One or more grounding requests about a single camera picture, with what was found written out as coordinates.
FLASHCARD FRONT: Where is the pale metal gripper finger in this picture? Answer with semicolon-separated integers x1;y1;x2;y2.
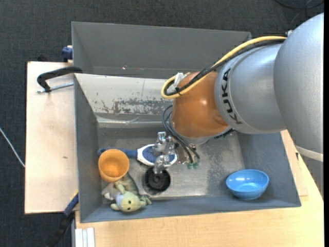
153;154;172;175
153;131;168;154

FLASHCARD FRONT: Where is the blue and white dish brush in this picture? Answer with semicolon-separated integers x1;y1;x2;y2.
97;143;178;167

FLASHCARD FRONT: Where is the black round ribbed lid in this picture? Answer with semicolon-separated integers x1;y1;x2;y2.
144;167;172;192

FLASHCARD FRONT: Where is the grey metal bin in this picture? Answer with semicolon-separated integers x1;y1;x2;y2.
71;21;302;223

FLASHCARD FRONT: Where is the orange plastic cup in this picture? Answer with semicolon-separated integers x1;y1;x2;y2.
98;149;130;183

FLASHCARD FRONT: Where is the green plush toy animal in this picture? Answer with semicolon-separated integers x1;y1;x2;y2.
101;172;153;214

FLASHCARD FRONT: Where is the blue plastic bowl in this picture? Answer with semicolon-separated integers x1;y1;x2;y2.
225;169;270;201

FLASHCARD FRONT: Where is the pale wood board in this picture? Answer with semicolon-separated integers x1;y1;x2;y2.
24;61;79;215

